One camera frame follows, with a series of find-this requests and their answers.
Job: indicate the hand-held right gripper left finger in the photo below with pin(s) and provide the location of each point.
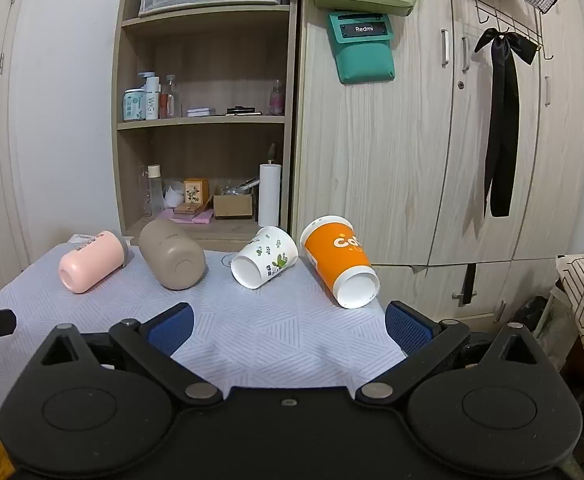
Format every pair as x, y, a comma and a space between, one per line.
171, 331

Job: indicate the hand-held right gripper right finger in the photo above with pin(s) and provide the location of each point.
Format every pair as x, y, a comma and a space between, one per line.
407, 332

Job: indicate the taupe cup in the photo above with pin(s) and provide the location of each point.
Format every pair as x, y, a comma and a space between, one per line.
169, 255

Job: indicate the pink cup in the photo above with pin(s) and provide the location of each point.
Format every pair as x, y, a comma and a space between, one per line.
89, 262

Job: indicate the orange paper cup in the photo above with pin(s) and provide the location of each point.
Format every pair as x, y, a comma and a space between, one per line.
332, 255

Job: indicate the white green-print paper cup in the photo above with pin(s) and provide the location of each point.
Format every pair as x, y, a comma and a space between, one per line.
266, 259

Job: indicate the small white cup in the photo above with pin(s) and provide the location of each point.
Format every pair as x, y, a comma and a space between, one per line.
174, 196

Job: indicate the white patterned tablecloth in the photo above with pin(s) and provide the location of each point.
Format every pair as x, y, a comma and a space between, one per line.
272, 330

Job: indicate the pink pad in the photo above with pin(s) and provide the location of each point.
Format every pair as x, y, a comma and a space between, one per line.
203, 217

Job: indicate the white packet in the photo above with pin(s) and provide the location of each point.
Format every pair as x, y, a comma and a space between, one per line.
83, 238

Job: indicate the small brown box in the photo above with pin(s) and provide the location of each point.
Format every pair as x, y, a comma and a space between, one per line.
186, 208

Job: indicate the dark bag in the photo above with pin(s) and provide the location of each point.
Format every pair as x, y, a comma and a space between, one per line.
534, 317

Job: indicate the clear bottle beige cap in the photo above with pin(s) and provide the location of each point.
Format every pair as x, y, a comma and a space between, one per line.
155, 195

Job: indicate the cardboard box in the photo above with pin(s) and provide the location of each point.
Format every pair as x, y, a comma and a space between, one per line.
233, 206

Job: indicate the yellow floral box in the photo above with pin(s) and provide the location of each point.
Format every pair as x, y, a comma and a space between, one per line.
196, 192

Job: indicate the white paper towel roll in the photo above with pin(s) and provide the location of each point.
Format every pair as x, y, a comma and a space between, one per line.
270, 195

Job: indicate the wooden wardrobe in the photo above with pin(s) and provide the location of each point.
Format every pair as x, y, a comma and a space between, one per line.
371, 160

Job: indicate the teal label jar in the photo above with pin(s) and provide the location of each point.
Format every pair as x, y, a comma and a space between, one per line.
134, 106

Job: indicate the white pump bottle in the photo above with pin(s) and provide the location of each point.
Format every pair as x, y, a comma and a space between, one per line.
151, 100

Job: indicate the black flat item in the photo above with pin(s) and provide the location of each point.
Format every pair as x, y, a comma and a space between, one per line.
244, 110

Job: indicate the black ribbon bow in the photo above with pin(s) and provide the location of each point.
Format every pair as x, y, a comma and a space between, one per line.
502, 110

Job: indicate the pink perfume bottle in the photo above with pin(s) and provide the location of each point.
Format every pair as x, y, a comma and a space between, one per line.
277, 100

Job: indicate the wooden shelf unit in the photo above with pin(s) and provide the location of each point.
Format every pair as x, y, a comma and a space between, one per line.
212, 70

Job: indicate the teal pouch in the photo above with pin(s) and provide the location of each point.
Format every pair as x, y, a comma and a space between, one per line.
364, 60

